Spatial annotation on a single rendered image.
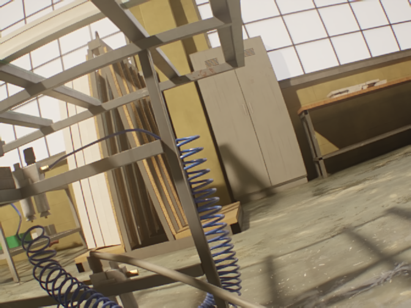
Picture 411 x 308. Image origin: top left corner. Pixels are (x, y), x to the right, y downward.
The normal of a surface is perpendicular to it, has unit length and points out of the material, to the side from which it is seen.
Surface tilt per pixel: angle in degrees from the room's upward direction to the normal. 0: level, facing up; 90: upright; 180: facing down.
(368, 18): 90
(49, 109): 90
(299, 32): 90
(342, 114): 90
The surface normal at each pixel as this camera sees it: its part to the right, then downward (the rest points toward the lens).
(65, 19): -0.09, 0.00
